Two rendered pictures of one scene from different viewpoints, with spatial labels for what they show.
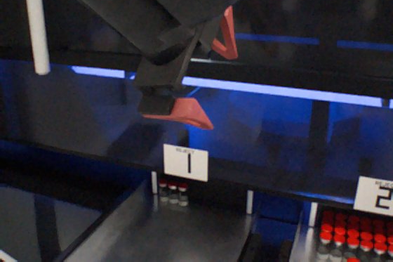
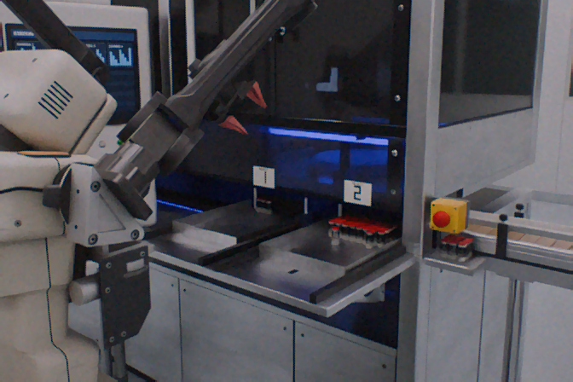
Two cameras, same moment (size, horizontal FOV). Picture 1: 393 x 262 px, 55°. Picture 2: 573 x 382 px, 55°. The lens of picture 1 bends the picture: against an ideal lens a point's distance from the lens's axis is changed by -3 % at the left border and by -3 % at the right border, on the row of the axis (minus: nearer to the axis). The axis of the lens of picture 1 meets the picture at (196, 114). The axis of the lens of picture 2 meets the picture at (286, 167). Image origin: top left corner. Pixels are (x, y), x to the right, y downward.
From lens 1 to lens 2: 109 cm
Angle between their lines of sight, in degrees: 20
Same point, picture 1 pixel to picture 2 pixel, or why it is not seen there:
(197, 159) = (269, 174)
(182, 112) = (228, 120)
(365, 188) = (348, 187)
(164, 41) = not seen: hidden behind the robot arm
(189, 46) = (232, 96)
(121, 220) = (228, 215)
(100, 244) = (210, 221)
